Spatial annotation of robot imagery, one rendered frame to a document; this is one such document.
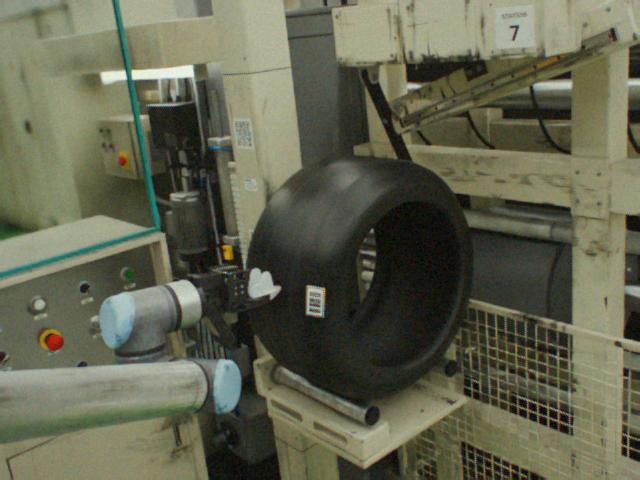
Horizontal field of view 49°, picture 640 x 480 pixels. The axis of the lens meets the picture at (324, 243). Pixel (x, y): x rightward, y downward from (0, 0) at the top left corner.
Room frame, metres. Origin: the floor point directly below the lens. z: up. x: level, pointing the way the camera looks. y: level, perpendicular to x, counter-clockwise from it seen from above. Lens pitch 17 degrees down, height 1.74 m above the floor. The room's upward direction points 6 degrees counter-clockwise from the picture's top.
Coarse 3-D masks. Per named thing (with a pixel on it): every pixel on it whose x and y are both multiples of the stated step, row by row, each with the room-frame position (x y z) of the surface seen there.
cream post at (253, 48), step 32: (224, 0) 1.77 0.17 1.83; (256, 0) 1.75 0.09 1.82; (224, 32) 1.78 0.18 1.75; (256, 32) 1.74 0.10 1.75; (224, 64) 1.80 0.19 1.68; (256, 64) 1.73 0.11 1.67; (288, 64) 1.79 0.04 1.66; (256, 96) 1.72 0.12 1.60; (288, 96) 1.78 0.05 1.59; (256, 128) 1.72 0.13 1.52; (288, 128) 1.78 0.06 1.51; (256, 160) 1.74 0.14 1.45; (288, 160) 1.77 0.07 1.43; (256, 192) 1.75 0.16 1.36; (288, 448) 1.76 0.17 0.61; (320, 448) 1.76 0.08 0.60
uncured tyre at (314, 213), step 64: (320, 192) 1.47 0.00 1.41; (384, 192) 1.45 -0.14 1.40; (448, 192) 1.59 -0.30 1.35; (256, 256) 1.48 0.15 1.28; (320, 256) 1.36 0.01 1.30; (384, 256) 1.81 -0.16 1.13; (448, 256) 1.73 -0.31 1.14; (256, 320) 1.47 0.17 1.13; (320, 320) 1.33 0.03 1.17; (384, 320) 1.77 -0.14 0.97; (448, 320) 1.58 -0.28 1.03; (320, 384) 1.43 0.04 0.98; (384, 384) 1.42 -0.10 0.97
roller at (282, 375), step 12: (276, 372) 1.64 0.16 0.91; (288, 372) 1.62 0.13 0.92; (288, 384) 1.60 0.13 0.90; (300, 384) 1.56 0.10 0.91; (312, 384) 1.54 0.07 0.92; (312, 396) 1.53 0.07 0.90; (324, 396) 1.50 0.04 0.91; (336, 396) 1.47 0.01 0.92; (336, 408) 1.46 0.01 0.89; (348, 408) 1.43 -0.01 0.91; (360, 408) 1.41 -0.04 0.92; (372, 408) 1.40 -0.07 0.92; (360, 420) 1.40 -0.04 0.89; (372, 420) 1.39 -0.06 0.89
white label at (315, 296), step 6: (312, 288) 1.34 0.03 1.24; (318, 288) 1.33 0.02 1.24; (324, 288) 1.33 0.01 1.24; (306, 294) 1.34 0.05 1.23; (312, 294) 1.33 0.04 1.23; (318, 294) 1.33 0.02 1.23; (324, 294) 1.32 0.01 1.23; (306, 300) 1.34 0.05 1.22; (312, 300) 1.33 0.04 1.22; (318, 300) 1.33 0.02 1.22; (306, 306) 1.34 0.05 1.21; (312, 306) 1.33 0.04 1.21; (318, 306) 1.33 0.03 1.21; (306, 312) 1.34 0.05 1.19; (312, 312) 1.33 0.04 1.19; (318, 312) 1.32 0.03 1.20
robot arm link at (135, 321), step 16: (160, 288) 1.22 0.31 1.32; (112, 304) 1.15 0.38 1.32; (128, 304) 1.15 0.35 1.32; (144, 304) 1.17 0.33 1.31; (160, 304) 1.18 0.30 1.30; (176, 304) 1.20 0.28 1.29; (112, 320) 1.14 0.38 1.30; (128, 320) 1.14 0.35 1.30; (144, 320) 1.15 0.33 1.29; (160, 320) 1.17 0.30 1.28; (176, 320) 1.19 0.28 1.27; (112, 336) 1.14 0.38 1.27; (128, 336) 1.13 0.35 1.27; (144, 336) 1.15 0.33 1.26; (160, 336) 1.17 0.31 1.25
